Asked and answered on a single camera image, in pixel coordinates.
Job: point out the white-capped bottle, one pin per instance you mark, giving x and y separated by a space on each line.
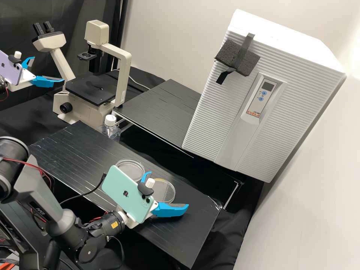
110 129

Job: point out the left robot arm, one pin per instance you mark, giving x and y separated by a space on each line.
2 85

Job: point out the black platform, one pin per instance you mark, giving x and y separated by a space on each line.
163 112
84 152

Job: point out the incubator door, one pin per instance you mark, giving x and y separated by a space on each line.
219 126

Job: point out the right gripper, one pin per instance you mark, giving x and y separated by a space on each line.
132 222

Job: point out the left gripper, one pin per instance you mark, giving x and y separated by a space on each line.
27 77

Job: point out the left wrist camera phone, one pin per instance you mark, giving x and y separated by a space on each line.
9 70

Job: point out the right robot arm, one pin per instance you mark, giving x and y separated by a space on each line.
64 222

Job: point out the wrist camera phone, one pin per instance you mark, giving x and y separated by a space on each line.
9 70
123 191

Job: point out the right wrist camera phone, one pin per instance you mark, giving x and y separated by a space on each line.
123 191

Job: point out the cream microscope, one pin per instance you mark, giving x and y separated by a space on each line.
84 104

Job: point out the white incubator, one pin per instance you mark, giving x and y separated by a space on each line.
281 33

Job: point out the petri dish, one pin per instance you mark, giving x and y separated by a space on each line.
132 168

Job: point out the petri dish lid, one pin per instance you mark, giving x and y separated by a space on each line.
166 194

